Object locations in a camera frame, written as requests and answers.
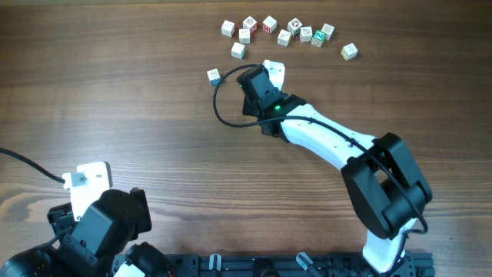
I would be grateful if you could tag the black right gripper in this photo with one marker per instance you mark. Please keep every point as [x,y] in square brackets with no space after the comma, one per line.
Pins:
[248,108]

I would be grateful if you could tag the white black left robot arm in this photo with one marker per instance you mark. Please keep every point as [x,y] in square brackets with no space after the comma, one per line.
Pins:
[90,246]

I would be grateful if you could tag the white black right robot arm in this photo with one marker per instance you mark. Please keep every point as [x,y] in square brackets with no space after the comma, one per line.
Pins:
[385,185]

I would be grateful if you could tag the wooden block blue side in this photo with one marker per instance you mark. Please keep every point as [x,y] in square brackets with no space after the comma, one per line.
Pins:
[214,77]

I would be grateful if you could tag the wooden block tan pattern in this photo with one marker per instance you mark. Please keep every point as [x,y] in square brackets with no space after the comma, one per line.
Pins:
[284,38]

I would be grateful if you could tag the plain wooden block upper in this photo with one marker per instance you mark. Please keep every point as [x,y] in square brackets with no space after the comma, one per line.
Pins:
[244,36]

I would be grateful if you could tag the wooden block red letter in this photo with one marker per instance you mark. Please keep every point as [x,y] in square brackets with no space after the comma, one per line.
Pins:
[269,24]

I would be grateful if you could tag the wooden block red side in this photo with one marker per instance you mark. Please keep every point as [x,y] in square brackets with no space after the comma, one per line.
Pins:
[250,23]

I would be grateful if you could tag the wooden block far left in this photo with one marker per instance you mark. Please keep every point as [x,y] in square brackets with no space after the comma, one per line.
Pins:
[228,28]

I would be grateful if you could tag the wooden block black symbol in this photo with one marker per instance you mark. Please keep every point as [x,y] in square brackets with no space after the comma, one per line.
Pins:
[294,26]

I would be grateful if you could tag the wooden block grey figure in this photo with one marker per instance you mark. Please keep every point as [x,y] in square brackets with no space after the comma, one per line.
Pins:
[306,34]

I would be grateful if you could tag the wooden block green Z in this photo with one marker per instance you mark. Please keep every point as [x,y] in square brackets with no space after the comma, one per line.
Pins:
[318,38]

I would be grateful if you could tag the wooden block grid pattern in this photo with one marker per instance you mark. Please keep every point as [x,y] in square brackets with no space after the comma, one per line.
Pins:
[328,30]

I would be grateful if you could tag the wooden block yellow side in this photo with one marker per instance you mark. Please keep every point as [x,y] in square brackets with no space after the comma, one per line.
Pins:
[349,51]

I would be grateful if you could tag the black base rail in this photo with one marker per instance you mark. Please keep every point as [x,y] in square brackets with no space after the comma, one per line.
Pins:
[337,264]

